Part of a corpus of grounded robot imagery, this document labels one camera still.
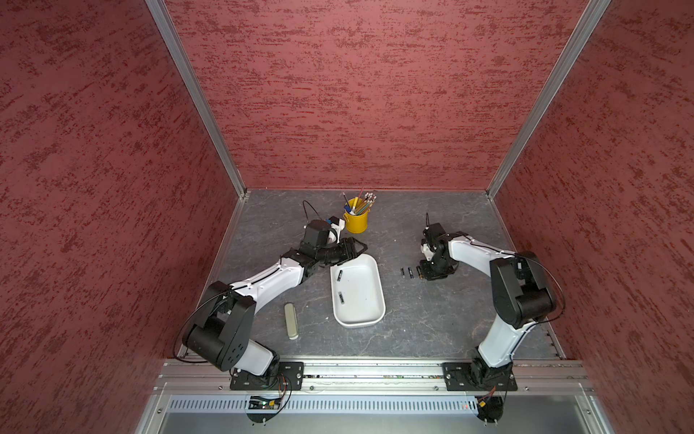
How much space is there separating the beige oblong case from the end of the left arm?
8.7 inches

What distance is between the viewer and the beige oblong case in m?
0.81

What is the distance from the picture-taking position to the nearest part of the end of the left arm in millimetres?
744
